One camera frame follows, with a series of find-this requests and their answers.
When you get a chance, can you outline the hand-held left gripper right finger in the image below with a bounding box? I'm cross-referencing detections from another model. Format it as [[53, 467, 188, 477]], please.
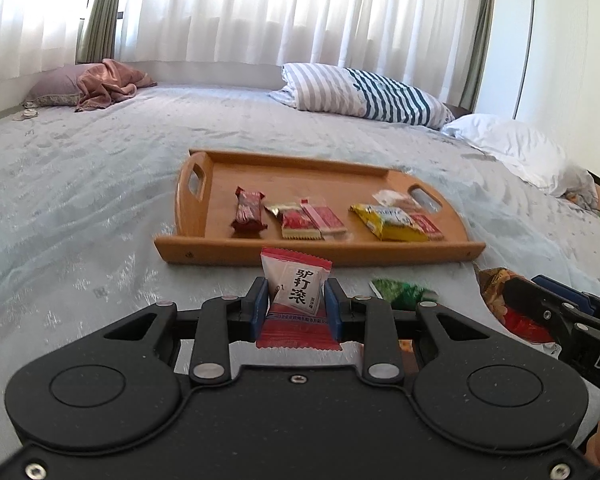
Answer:
[[324, 277, 486, 386]]

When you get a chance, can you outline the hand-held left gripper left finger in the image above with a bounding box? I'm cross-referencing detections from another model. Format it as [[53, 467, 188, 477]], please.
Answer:
[[102, 276, 271, 386]]

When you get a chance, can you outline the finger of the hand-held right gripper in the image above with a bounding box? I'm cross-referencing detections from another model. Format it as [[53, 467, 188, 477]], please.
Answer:
[[532, 275, 600, 318], [503, 278, 586, 346]]

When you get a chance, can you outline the large red snack packet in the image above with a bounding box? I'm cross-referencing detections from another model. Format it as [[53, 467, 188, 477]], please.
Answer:
[[502, 305, 561, 346]]

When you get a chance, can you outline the orange patterned snack packet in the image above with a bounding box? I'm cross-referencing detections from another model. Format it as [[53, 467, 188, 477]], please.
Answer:
[[475, 267, 518, 321]]

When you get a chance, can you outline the green snack packet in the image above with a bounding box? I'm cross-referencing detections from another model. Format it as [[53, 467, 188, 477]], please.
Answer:
[[370, 278, 438, 311]]

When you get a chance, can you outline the square red snack packet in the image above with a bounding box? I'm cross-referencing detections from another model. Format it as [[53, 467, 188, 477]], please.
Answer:
[[280, 210, 327, 241]]

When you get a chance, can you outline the slim red white snack packet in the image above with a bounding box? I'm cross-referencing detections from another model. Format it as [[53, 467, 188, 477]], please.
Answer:
[[300, 199, 347, 238]]

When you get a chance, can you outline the dark red snack bar packet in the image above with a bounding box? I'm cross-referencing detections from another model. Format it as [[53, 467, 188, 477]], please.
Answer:
[[231, 186, 269, 233]]

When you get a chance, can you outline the gold snack packet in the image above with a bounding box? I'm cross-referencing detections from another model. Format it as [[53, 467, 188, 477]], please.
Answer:
[[264, 202, 303, 218]]

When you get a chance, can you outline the yellow snack packet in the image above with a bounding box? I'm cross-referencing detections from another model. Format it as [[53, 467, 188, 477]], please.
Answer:
[[349, 203, 429, 242]]

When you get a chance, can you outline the wooden tray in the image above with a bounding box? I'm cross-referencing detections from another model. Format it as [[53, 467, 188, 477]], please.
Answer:
[[153, 148, 487, 267]]

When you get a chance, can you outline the red biscuit packet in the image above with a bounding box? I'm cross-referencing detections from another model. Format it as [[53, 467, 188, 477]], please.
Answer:
[[407, 212, 446, 240]]

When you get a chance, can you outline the clear brown snack packet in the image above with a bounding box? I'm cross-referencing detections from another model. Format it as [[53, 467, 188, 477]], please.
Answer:
[[372, 189, 426, 213]]

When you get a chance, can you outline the white pillow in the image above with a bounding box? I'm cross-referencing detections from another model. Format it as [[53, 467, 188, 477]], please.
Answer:
[[440, 113, 598, 198]]

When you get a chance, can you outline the striped pillow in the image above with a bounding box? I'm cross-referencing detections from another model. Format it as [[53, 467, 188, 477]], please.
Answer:
[[269, 62, 456, 129]]

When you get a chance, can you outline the pink blanket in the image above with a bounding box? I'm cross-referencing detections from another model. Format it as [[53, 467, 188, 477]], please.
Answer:
[[74, 58, 157, 112]]

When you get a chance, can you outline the green curtain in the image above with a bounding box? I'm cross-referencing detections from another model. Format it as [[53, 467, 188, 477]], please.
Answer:
[[75, 0, 126, 63], [460, 0, 498, 111]]

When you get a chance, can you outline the white sheer curtain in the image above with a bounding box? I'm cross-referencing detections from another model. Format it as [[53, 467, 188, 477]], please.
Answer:
[[0, 0, 98, 86], [115, 0, 491, 106]]

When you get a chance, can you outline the purple pillow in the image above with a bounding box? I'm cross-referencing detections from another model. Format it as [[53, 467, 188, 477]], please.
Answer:
[[22, 63, 103, 108]]

